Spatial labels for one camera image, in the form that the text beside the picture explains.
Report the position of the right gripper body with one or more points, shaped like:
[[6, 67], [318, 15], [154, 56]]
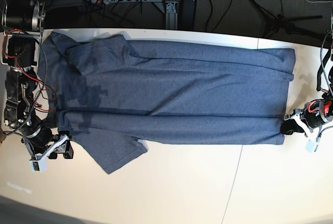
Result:
[[54, 142]]

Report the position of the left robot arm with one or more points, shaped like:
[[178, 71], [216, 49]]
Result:
[[318, 112]]

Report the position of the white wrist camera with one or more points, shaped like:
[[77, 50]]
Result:
[[312, 146], [39, 165]]

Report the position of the black power adapter brick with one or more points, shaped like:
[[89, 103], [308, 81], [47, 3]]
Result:
[[186, 15]]

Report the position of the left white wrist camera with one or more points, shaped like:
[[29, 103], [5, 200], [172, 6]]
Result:
[[312, 146]]

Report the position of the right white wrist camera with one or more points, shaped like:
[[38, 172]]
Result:
[[39, 165]]

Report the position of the grey object at table edge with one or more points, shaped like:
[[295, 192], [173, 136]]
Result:
[[2, 136]]

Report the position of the black tripod stand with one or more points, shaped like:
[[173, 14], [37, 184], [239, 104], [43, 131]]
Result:
[[273, 23]]

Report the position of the blue heathered T-shirt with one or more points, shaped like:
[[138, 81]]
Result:
[[114, 93]]

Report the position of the white label sticker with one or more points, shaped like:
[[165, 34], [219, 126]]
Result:
[[19, 188]]

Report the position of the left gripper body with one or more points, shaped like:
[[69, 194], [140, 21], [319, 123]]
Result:
[[303, 118]]

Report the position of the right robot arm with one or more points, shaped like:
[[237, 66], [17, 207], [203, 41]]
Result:
[[23, 25]]

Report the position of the aluminium frame post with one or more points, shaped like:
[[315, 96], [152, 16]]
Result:
[[171, 15]]

